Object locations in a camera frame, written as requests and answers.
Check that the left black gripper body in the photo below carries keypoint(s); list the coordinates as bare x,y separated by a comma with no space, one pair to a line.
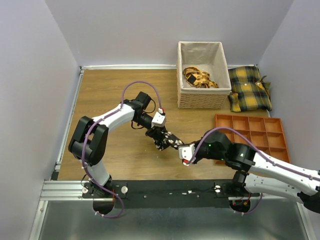
143,121

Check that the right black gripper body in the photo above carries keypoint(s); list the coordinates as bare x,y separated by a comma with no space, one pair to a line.
204,152

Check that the black floral tie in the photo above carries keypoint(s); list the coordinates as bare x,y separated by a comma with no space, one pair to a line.
164,139

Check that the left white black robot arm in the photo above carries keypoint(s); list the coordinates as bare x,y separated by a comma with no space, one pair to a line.
89,140

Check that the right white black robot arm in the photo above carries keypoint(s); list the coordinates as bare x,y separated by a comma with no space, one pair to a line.
259,172

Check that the orange compartment tray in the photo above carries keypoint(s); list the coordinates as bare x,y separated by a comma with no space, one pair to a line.
265,133

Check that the yellow plaid shirt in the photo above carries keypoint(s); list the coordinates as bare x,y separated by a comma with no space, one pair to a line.
249,91

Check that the orange patterned tie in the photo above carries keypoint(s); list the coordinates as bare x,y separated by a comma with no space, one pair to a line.
198,78

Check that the wicker basket with liner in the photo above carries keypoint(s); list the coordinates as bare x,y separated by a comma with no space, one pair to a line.
208,56

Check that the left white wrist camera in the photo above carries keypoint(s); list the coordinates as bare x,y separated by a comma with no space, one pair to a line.
159,119

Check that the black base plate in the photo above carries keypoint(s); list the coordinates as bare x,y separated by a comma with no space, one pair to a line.
164,194

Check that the aluminium frame rail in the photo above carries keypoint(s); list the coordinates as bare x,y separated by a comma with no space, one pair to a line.
82,190

